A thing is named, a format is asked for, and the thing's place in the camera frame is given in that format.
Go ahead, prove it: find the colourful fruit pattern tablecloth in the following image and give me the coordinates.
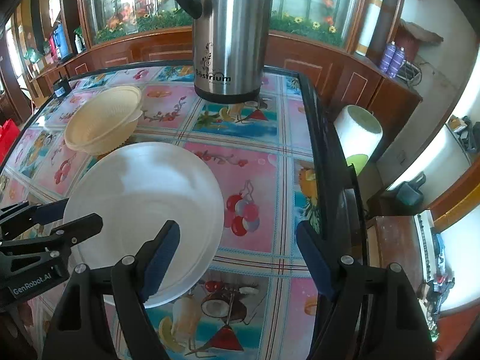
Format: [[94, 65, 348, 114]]
[[1, 62, 319, 359]]

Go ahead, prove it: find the white spray bottle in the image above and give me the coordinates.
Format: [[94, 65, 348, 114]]
[[75, 34, 84, 54]]

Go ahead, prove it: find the cream ribbed plastic bowl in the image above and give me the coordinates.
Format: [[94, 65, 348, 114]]
[[64, 85, 143, 156]]

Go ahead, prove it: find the stainless steel thermos jug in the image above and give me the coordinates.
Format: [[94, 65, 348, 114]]
[[176, 0, 272, 105]]

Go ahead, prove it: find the purple bottle left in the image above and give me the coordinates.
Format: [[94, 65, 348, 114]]
[[379, 41, 396, 73]]

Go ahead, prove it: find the blue thermos flask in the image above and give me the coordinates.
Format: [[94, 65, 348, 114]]
[[53, 23, 70, 59]]

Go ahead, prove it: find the large white foam bowl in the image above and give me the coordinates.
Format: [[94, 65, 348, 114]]
[[64, 141, 224, 308]]

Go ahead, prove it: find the red gift bag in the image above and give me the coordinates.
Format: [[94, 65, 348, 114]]
[[0, 119, 20, 164]]

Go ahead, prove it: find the purple bottle right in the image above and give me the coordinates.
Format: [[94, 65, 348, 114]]
[[387, 47, 405, 79]]

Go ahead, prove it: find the pink thermos flask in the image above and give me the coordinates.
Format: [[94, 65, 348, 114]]
[[48, 35, 58, 62]]

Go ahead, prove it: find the white paper roll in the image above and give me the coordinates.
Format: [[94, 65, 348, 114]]
[[334, 105, 383, 175]]

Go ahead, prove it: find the purple bottle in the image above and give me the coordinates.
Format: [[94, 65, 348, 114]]
[[379, 41, 396, 73], [387, 47, 405, 79]]

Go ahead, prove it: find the small black electric motor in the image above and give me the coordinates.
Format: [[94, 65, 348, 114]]
[[53, 77, 72, 98]]

